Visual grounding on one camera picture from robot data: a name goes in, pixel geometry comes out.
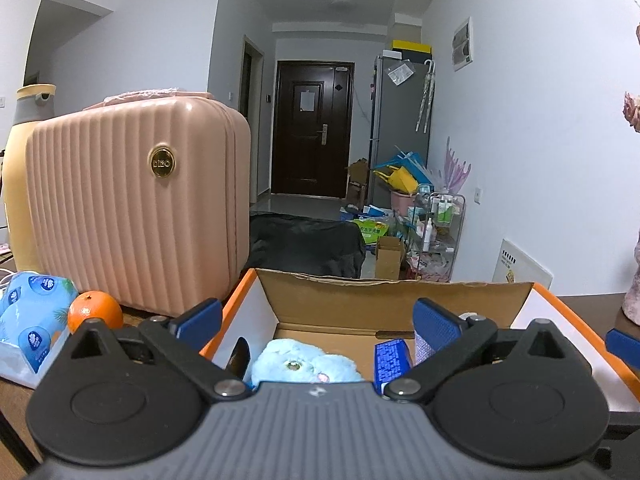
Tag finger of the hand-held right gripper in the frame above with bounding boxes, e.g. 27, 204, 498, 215
604, 328, 640, 357

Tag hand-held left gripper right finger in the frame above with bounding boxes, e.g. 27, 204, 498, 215
383, 296, 577, 404

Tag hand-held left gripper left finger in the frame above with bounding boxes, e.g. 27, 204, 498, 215
59, 297, 252, 404

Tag purple patterned cloth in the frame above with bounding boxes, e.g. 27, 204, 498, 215
414, 332, 441, 367

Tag blue tissue packet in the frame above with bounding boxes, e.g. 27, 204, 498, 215
374, 339, 414, 396

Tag orange and white cardboard box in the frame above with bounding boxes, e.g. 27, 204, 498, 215
200, 267, 640, 411

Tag light blue plush toy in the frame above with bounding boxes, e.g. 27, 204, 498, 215
250, 338, 365, 391

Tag mauve textured vase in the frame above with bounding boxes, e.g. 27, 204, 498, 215
622, 230, 640, 325

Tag small open cardboard box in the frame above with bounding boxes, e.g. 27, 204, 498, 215
375, 236, 407, 281

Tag metal utility cart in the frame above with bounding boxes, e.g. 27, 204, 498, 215
407, 192, 466, 282

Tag orange fruit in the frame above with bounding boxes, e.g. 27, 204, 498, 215
67, 290, 124, 335

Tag green packet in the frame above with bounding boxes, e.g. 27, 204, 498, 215
352, 217, 391, 245

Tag pink bucket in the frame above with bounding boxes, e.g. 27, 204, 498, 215
391, 189, 418, 216

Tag pink ribbed suitcase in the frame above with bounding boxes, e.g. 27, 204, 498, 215
25, 94, 252, 318

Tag black bag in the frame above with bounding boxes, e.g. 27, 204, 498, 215
249, 211, 367, 279

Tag purple feather decoration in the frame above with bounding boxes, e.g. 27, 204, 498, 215
432, 135, 472, 196

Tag brown cardboard box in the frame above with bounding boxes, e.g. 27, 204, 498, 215
346, 158, 370, 206

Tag blue tissue pack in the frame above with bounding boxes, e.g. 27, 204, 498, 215
0, 272, 80, 387

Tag dark brown entrance door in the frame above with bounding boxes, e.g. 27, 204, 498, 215
276, 60, 355, 200

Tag grey refrigerator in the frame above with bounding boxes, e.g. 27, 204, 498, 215
367, 50, 435, 211

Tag side doorway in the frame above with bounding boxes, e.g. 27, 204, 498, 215
240, 35, 265, 206

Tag folded white umbrella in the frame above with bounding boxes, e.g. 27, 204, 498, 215
416, 59, 436, 133

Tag pink cloth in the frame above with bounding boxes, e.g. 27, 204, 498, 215
82, 87, 211, 111

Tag yellow bottle with grey band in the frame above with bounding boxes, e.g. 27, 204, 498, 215
2, 83, 57, 273

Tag clear plastic bag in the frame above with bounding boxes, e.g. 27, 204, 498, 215
387, 60, 417, 86

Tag yellow and black box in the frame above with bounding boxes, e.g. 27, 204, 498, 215
391, 40, 433, 61

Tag white electrical panel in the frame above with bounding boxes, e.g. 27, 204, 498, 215
451, 16, 473, 72

